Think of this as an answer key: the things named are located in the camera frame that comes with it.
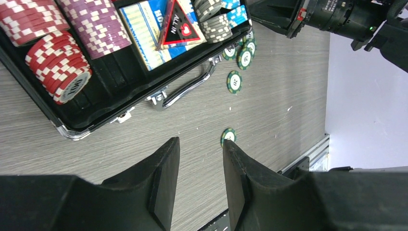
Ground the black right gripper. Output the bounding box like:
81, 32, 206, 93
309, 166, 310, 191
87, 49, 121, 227
248, 0, 408, 71

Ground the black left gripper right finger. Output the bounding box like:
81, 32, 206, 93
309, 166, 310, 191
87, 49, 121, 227
223, 140, 408, 231

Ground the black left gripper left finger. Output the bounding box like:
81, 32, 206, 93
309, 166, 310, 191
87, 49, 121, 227
0, 137, 180, 231

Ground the black poker set case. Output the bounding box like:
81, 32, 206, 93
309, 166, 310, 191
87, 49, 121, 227
0, 0, 254, 141

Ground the red 100 chip stack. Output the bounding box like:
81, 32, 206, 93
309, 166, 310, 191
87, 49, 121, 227
25, 31, 92, 104

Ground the purple white chip roll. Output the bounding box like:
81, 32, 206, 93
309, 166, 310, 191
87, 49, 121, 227
57, 0, 131, 60

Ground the red white chip roll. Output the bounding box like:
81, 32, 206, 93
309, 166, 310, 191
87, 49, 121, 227
0, 0, 70, 47

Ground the grey chip row in case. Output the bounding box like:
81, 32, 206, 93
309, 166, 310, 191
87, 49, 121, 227
193, 0, 233, 44

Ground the green 20 chip lone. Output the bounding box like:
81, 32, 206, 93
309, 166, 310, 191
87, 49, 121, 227
227, 71, 242, 94

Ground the green 20 chip beside stack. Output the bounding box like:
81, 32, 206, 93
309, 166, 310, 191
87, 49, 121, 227
220, 128, 237, 148

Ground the card deck in case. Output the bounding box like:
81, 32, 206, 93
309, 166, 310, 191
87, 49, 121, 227
118, 0, 207, 71

